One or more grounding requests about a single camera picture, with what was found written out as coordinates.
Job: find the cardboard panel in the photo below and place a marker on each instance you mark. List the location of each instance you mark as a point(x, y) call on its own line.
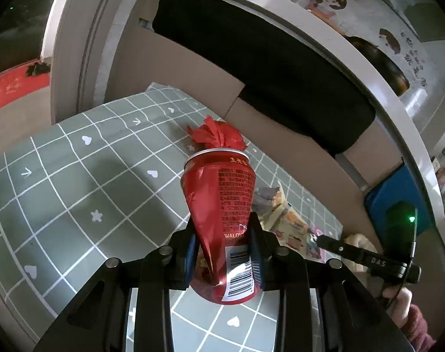
point(144, 57)

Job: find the black cloth under counter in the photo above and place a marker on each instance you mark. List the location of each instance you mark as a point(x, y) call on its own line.
point(283, 78)

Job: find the green grid table mat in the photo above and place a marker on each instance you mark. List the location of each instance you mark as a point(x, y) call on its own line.
point(104, 184)

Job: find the person's right hand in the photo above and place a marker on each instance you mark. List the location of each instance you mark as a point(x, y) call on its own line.
point(406, 315)

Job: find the crumpled red plastic wrapper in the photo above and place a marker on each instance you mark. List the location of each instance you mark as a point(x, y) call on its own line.
point(214, 134)

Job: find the pink mermaid snack packet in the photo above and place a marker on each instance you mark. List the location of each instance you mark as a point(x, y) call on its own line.
point(302, 240)

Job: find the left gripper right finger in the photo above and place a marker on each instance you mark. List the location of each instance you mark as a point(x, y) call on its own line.
point(275, 267)

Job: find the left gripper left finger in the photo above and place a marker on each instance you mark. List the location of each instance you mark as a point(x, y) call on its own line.
point(173, 265)

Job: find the orange noodle snack bag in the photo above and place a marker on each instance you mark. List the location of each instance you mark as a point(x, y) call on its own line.
point(272, 208)

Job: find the blue cloth panel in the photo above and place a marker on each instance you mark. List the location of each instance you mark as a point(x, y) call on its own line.
point(398, 186)

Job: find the crushed red drink can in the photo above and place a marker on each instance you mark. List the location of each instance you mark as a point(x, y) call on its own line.
point(218, 185)

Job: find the red floor mat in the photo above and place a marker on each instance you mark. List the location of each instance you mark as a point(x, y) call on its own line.
point(22, 80)

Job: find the white countertop edge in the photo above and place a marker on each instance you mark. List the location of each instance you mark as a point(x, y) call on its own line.
point(327, 43)

